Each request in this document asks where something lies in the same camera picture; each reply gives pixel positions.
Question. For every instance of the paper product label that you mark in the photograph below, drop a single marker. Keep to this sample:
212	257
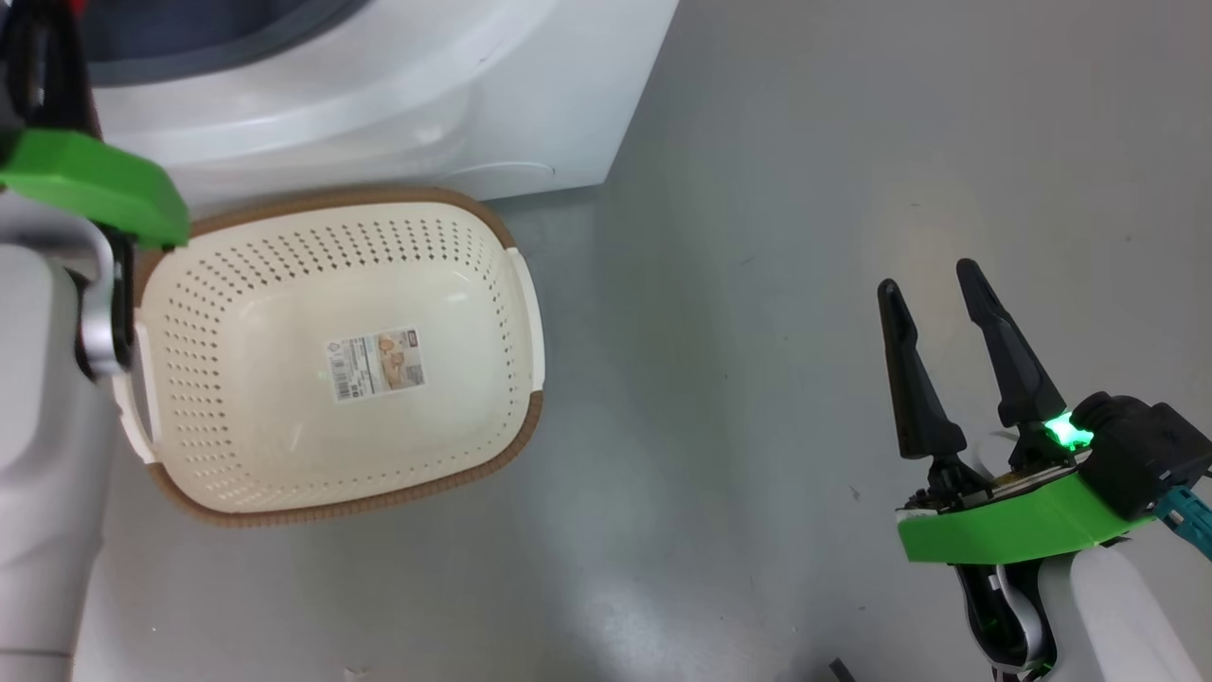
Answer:
374	365

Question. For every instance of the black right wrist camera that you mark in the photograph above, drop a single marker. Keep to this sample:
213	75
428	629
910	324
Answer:
1146	455

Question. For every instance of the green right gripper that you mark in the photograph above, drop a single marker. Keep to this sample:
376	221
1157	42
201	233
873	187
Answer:
1013	526

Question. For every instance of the cream perforated laundry basket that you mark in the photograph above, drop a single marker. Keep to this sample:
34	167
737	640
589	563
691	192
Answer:
331	455

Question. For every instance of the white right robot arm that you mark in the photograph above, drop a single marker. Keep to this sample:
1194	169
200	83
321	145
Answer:
1117	625

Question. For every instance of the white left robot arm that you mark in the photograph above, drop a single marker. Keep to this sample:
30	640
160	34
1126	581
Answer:
38	426

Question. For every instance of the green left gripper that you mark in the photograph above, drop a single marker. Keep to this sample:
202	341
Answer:
95	180

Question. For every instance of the white washing machine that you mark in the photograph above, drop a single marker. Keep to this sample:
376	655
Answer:
379	95

